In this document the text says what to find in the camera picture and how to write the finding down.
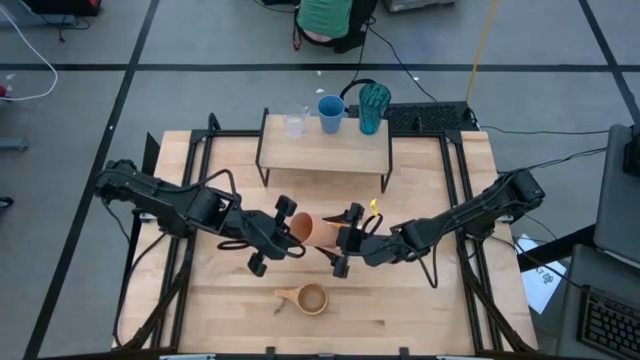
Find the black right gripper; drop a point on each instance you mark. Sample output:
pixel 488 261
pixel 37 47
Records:
pixel 375 250

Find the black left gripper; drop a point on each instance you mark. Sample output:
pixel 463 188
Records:
pixel 260 232

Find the clear plastic cup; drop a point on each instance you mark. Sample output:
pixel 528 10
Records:
pixel 295 122

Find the blue plastic cup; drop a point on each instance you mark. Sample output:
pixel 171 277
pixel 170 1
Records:
pixel 331 115

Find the teal faceted plastic tumbler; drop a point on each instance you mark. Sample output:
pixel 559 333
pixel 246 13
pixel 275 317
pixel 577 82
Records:
pixel 374 107

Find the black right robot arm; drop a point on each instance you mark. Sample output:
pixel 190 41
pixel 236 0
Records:
pixel 475 215

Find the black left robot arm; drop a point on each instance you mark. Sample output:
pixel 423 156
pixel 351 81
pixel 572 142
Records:
pixel 165 200

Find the wooden shelf with black legs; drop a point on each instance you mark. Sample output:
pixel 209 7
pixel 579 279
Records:
pixel 325 155

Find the yellow tag on gripper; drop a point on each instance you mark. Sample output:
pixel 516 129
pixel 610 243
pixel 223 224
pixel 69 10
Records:
pixel 373 206

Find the black vented computer case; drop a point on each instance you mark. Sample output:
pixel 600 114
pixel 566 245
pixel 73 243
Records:
pixel 425 117

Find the white paper sheet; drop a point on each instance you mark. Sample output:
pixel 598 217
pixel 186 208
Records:
pixel 542 285

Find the person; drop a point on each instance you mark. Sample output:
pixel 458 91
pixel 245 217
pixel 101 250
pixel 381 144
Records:
pixel 325 17

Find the grey side table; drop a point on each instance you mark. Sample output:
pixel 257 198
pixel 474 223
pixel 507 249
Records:
pixel 620 210

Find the black keyboard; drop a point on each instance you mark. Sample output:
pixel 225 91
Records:
pixel 610 325

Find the black and red box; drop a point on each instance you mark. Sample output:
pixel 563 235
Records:
pixel 60 6

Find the black device on side table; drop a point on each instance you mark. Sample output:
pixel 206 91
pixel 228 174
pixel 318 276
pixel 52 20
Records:
pixel 632 155

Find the black metal table frame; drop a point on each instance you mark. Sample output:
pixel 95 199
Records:
pixel 225 133

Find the black frame bracket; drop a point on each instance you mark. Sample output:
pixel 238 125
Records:
pixel 404 353
pixel 270 353

